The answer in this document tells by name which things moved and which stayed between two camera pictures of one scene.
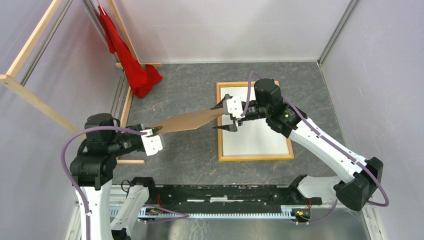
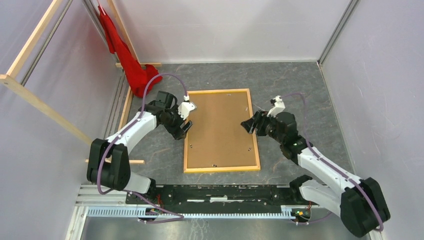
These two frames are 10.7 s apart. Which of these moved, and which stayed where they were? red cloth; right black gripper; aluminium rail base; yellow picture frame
Moved: right black gripper; yellow picture frame
Stayed: aluminium rail base; red cloth
